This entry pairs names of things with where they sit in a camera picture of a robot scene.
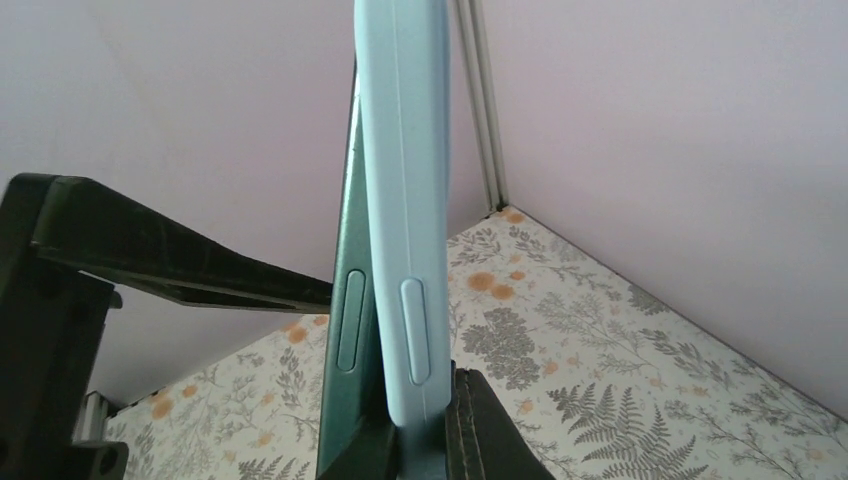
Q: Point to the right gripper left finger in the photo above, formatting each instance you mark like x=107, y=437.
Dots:
x=373, y=454

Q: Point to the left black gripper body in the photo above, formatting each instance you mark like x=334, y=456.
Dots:
x=52, y=321

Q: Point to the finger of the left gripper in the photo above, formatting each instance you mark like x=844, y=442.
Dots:
x=92, y=228

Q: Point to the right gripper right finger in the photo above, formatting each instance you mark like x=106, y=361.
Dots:
x=482, y=441

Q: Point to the light blue phone case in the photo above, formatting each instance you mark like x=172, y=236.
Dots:
x=403, y=54

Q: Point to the black phone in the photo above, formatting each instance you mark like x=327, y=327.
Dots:
x=353, y=382

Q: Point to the floral patterned table mat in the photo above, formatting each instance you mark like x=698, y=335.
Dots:
x=602, y=380

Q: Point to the aluminium rail frame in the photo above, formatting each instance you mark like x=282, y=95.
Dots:
x=476, y=58

